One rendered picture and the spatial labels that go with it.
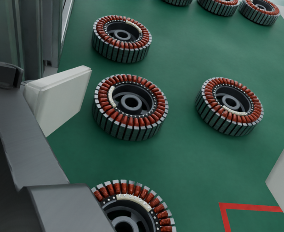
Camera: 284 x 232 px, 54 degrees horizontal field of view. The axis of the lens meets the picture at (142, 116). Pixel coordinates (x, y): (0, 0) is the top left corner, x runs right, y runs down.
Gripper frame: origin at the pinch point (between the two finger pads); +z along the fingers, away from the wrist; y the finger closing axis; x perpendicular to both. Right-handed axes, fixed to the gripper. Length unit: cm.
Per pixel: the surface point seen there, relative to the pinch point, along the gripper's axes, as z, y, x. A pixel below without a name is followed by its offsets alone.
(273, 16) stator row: 68, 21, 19
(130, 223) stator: 9.3, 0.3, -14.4
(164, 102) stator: 25.3, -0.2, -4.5
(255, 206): 18.9, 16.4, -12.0
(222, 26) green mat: 61, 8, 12
